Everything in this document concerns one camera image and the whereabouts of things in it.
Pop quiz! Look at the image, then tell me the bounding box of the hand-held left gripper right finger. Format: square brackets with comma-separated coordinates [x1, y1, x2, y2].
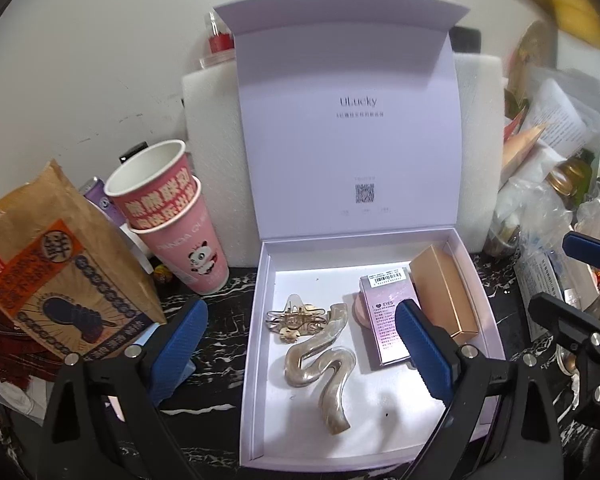
[396, 299, 563, 480]

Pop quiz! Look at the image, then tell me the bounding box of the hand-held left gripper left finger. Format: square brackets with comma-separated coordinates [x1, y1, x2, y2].
[42, 299, 209, 480]

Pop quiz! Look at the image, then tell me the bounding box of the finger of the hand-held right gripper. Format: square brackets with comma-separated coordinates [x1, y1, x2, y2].
[562, 231, 600, 273]
[528, 292, 600, 363]

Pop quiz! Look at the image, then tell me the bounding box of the pink cosmetics carton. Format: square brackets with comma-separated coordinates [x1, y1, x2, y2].
[358, 266, 421, 367]

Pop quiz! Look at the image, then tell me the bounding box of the rose gold box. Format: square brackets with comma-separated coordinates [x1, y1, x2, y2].
[410, 245, 480, 346]

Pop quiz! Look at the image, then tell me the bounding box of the round peach compact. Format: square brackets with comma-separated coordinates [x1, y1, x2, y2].
[352, 292, 376, 333]

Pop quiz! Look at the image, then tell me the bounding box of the beige wavy hair clip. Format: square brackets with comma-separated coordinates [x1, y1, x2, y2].
[285, 302, 357, 433]

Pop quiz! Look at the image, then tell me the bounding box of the gold metal hair claw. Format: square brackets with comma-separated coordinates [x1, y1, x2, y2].
[265, 294, 328, 345]

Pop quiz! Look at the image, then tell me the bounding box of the lavender gift box with lid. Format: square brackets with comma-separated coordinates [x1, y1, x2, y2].
[212, 0, 506, 468]

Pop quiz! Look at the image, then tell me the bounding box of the leaflet in clear bag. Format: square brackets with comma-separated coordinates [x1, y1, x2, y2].
[512, 245, 581, 341]

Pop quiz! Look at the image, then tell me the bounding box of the green bottle with gold lid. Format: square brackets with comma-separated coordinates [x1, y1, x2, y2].
[547, 160, 600, 211]

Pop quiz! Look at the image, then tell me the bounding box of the white plastic bag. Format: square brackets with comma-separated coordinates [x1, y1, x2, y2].
[495, 150, 571, 241]

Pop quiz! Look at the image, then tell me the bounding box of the small glass jar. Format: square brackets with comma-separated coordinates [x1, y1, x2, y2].
[485, 220, 521, 259]

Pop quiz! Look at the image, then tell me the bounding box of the pink panda paper cup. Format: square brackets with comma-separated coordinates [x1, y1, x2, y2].
[130, 177, 230, 296]

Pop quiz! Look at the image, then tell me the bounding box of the white item behind cups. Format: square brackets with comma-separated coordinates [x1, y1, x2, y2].
[119, 220, 153, 273]

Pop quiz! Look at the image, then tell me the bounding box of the peach paper envelope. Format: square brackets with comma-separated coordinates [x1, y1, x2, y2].
[502, 122, 551, 186]

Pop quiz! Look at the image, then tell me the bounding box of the white printed leaflet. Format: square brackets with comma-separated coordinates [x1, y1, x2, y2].
[522, 77, 600, 161]

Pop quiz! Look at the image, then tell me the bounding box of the red pink paper cup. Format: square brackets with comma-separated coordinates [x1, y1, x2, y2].
[104, 140, 197, 231]

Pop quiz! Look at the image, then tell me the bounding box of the red plaid cloth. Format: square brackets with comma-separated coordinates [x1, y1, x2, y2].
[0, 295, 63, 391]

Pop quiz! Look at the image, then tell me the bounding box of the purple small packet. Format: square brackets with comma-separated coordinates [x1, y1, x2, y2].
[78, 176, 126, 223]

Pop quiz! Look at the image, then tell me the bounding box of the white crumpled cloth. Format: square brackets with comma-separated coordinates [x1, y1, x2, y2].
[0, 365, 46, 413]

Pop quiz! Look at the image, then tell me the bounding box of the brown printed paper bag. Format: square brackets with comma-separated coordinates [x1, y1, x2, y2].
[0, 159, 167, 361]

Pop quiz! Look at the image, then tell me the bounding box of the white foam sheet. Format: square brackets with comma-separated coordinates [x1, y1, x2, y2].
[181, 52, 506, 268]

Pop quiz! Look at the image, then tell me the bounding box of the small black item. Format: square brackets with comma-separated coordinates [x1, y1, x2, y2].
[119, 141, 148, 163]

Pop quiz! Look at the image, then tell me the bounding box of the black item behind lid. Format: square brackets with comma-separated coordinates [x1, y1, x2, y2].
[450, 25, 482, 53]

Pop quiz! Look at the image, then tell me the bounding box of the clear bottle with red cap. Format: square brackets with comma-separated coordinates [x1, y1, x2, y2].
[200, 10, 236, 68]

